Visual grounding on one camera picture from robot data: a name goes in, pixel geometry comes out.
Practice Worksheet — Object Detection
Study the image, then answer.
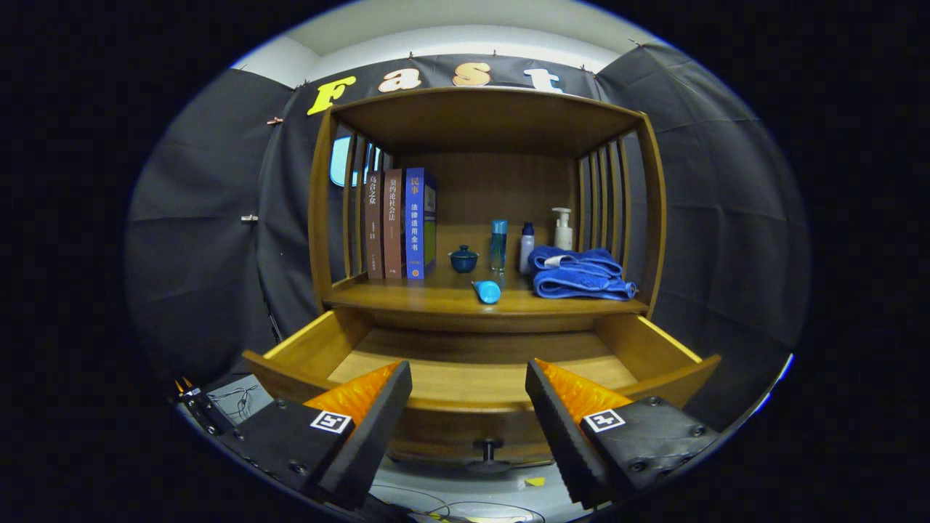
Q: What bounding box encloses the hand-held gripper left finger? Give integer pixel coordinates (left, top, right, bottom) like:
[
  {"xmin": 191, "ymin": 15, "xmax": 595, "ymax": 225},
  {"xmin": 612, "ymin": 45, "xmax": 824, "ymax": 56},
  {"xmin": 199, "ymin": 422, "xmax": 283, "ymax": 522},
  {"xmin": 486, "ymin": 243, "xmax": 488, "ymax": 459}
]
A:
[{"xmin": 218, "ymin": 360, "xmax": 413, "ymax": 511}]

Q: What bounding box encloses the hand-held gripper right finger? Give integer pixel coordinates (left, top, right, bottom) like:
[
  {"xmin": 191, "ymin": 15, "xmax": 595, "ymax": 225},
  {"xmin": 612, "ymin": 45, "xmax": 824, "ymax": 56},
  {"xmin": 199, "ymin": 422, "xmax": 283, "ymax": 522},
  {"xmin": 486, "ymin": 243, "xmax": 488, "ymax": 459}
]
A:
[{"xmin": 525, "ymin": 357, "xmax": 721, "ymax": 509}]

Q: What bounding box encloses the wooden drawer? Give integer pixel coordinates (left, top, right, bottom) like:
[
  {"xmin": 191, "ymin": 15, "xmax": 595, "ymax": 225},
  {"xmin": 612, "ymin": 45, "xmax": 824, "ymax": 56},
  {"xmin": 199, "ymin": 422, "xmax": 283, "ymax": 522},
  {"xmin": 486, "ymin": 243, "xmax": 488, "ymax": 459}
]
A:
[{"xmin": 242, "ymin": 309, "xmax": 722, "ymax": 477}]

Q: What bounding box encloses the wooden countertop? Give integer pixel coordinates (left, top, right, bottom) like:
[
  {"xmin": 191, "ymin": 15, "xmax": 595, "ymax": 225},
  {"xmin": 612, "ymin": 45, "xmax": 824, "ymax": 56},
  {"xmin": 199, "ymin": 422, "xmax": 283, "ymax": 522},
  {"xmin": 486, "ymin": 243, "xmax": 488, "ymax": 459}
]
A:
[{"xmin": 323, "ymin": 224, "xmax": 649, "ymax": 317}]

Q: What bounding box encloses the wooden cabinet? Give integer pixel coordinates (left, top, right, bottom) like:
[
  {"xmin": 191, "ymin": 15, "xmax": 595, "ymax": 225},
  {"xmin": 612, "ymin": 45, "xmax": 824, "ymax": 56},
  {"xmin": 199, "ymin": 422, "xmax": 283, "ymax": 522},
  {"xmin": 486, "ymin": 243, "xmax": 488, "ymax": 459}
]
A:
[{"xmin": 309, "ymin": 86, "xmax": 668, "ymax": 335}]

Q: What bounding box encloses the blue folded towel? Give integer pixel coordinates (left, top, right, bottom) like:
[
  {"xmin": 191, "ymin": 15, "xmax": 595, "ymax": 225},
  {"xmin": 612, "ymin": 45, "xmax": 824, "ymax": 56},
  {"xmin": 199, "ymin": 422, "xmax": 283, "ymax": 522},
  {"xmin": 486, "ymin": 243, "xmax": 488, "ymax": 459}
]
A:
[{"xmin": 528, "ymin": 246, "xmax": 639, "ymax": 301}]

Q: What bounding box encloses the clear blue bottle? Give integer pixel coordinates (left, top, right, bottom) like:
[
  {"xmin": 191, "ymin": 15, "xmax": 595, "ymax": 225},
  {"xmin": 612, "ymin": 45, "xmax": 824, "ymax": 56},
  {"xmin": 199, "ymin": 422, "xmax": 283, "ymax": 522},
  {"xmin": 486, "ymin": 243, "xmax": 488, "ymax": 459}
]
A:
[{"xmin": 490, "ymin": 219, "xmax": 509, "ymax": 272}]

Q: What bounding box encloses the white pump bottle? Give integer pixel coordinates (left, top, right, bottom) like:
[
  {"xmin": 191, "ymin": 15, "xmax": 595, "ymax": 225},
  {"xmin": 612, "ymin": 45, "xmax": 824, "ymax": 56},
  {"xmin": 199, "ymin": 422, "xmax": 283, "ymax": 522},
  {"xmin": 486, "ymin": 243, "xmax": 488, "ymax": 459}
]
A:
[{"xmin": 551, "ymin": 207, "xmax": 574, "ymax": 251}]

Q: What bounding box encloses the dark brown book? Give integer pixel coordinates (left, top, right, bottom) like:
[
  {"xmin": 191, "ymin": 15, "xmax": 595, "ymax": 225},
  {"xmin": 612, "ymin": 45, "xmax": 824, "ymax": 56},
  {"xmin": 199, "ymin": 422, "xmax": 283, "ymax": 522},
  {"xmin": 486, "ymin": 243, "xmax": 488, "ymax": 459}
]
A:
[{"xmin": 363, "ymin": 171, "xmax": 386, "ymax": 280}]

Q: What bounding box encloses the light brown book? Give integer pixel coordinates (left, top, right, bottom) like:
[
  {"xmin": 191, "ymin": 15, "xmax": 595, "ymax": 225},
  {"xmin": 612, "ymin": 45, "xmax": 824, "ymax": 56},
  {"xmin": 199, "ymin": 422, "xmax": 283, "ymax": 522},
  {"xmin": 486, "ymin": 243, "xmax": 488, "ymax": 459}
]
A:
[{"xmin": 382, "ymin": 169, "xmax": 408, "ymax": 280}]

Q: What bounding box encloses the blue book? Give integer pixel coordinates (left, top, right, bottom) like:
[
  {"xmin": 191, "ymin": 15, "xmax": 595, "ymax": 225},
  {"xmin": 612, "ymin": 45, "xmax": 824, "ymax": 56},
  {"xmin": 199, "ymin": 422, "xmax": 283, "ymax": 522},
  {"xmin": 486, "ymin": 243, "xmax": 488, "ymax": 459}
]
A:
[{"xmin": 405, "ymin": 167, "xmax": 438, "ymax": 280}]

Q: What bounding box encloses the black backdrop cloth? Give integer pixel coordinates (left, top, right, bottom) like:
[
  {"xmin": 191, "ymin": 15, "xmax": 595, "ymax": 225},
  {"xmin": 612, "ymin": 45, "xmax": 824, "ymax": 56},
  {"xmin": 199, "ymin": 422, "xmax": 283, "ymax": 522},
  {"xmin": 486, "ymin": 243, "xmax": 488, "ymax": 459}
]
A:
[{"xmin": 124, "ymin": 40, "xmax": 811, "ymax": 429}]

